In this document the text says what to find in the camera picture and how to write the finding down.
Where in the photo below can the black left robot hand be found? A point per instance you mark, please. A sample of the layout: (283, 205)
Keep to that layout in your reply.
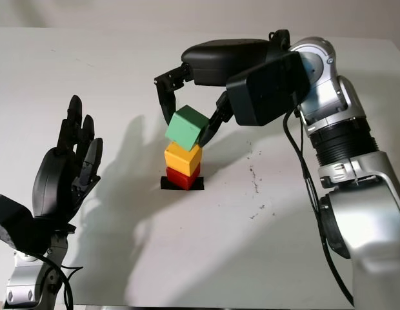
(51, 187)

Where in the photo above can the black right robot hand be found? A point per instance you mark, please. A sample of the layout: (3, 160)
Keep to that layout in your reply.
(222, 61)

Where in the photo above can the green wooden block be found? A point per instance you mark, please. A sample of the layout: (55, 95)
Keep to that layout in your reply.
(185, 130)

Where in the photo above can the yellow wooden block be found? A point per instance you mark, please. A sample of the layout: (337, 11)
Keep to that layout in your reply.
(180, 158)

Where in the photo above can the red wooden block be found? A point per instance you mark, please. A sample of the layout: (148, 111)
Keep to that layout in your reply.
(180, 179)

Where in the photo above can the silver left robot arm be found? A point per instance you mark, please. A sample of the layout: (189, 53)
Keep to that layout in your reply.
(22, 287)

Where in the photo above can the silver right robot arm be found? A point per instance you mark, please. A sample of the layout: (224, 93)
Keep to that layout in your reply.
(364, 210)

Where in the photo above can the black tape strip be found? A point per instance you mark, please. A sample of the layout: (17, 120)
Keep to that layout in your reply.
(164, 184)

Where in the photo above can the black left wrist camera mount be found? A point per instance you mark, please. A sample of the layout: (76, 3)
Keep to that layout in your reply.
(14, 223)

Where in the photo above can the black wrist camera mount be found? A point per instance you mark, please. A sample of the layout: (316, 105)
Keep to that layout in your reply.
(267, 90)
(14, 223)

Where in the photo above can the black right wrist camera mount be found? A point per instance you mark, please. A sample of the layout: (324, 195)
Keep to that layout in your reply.
(267, 90)

